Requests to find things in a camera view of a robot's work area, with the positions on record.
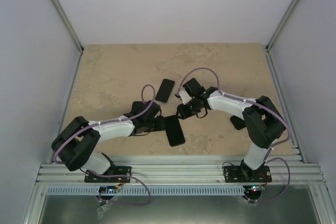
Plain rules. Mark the aluminium frame post left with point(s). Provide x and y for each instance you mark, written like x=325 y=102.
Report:
x=65 y=20

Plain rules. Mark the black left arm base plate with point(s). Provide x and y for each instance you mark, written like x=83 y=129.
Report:
x=117 y=175

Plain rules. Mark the aluminium frame post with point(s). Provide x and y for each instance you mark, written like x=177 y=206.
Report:
x=65 y=20
x=285 y=18

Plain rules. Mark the aluminium side rail right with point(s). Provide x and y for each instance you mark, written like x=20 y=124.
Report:
x=296 y=140

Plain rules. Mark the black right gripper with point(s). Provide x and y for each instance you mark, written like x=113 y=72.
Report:
x=184 y=113

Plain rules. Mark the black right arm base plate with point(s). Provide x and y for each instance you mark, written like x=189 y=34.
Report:
x=243 y=174

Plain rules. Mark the black phone case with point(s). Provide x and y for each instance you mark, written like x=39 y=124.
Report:
x=237 y=122

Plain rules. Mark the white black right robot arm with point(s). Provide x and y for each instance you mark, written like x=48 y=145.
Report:
x=262 y=120

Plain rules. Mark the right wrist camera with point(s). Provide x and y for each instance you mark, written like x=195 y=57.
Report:
x=183 y=96

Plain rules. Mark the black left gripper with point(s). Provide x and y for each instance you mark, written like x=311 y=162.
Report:
x=160 y=125

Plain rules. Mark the aluminium frame post right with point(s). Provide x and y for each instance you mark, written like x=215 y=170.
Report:
x=285 y=18

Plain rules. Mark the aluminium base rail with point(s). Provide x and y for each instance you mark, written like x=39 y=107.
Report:
x=187 y=170

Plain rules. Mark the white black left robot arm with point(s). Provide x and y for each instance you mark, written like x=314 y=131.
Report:
x=75 y=145

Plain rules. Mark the grey slotted cable duct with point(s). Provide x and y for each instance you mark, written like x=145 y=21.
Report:
x=137 y=190

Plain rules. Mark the white-edged black phone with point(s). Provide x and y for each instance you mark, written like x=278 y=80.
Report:
x=165 y=90

